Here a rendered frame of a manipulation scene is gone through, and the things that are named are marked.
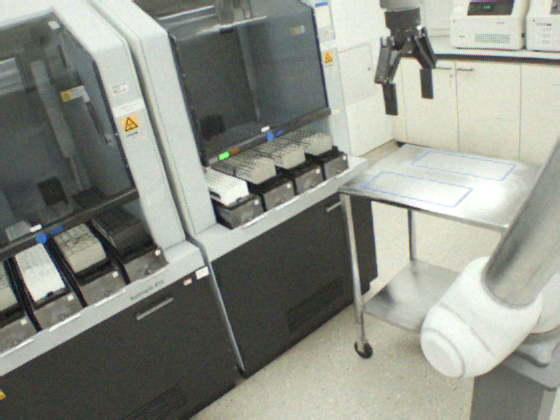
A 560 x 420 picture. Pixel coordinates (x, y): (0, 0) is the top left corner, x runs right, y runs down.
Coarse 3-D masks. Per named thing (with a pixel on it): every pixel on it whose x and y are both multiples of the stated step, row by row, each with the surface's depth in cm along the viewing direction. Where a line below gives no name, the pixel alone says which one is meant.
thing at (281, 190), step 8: (272, 184) 167; (280, 184) 167; (288, 184) 168; (256, 192) 166; (264, 192) 163; (272, 192) 165; (280, 192) 167; (288, 192) 170; (264, 200) 164; (272, 200) 166; (280, 200) 168; (296, 200) 167; (272, 208) 167; (280, 208) 163
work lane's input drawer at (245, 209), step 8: (248, 192) 164; (216, 200) 163; (240, 200) 159; (248, 200) 159; (256, 200) 161; (216, 208) 162; (224, 208) 159; (232, 208) 156; (240, 208) 157; (248, 208) 160; (256, 208) 162; (216, 216) 165; (224, 216) 160; (232, 216) 156; (240, 216) 158; (248, 216) 160; (256, 216) 163; (264, 216) 160; (232, 224) 157; (240, 224) 159; (248, 224) 156
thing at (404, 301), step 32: (384, 160) 167; (416, 160) 162; (448, 160) 157; (480, 160) 152; (512, 160) 147; (352, 192) 149; (384, 192) 144; (416, 192) 139; (448, 192) 136; (480, 192) 132; (512, 192) 128; (352, 224) 159; (480, 224) 118; (352, 256) 164; (416, 256) 200; (352, 288) 172; (384, 288) 185; (416, 288) 180; (448, 288) 176; (384, 320) 169; (416, 320) 164
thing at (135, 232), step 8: (136, 224) 142; (112, 232) 140; (120, 232) 139; (128, 232) 141; (136, 232) 143; (144, 232) 145; (120, 240) 140; (128, 240) 142; (136, 240) 144; (120, 248) 141
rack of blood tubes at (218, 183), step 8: (208, 176) 173; (216, 176) 172; (224, 176) 171; (208, 184) 167; (216, 184) 165; (224, 184) 162; (232, 184) 161; (240, 184) 160; (216, 192) 160; (224, 192) 156; (232, 192) 158; (240, 192) 160; (224, 200) 158; (232, 200) 159
